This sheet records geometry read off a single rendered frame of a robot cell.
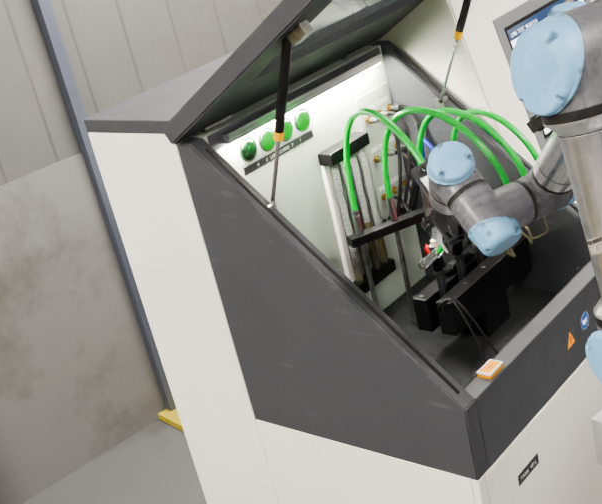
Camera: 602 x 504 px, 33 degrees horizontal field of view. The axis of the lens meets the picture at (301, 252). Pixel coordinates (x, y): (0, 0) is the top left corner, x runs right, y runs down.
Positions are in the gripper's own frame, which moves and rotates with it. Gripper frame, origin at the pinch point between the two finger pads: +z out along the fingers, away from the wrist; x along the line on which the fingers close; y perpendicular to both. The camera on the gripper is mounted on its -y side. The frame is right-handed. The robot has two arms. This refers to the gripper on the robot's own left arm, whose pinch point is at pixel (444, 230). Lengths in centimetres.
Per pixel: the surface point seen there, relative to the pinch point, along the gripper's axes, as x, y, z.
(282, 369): -40.8, 1.9, 20.3
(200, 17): -5, -167, 129
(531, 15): 56, -50, 35
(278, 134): -20.1, -24.8, -21.0
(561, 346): 11.9, 26.3, 24.0
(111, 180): -53, -51, 9
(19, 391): -127, -78, 148
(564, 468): 1, 46, 40
